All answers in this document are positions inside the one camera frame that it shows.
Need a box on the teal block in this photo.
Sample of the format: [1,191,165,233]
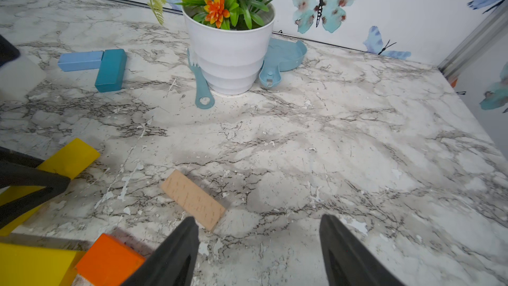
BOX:
[95,49,127,93]

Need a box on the teal small brush handle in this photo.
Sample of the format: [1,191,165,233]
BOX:
[187,48,215,109]

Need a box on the light blue dustpan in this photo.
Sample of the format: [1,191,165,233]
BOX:
[259,38,308,89]

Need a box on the yellow block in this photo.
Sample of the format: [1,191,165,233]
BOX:
[1,243,85,285]
[1,138,100,236]

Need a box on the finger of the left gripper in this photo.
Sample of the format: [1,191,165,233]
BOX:
[1,147,70,229]

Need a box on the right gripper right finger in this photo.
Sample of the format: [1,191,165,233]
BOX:
[319,214,403,286]

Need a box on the red orange block right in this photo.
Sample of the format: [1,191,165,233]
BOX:
[75,234,146,285]

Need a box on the light blue block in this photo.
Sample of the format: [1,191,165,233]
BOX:
[58,51,104,72]

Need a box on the natural wood block right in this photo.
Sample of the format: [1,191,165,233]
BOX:
[161,170,226,232]

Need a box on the white flower pot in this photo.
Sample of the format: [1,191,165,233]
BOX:
[183,4,275,95]

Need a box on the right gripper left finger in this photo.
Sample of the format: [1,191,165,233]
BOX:
[123,217,199,286]

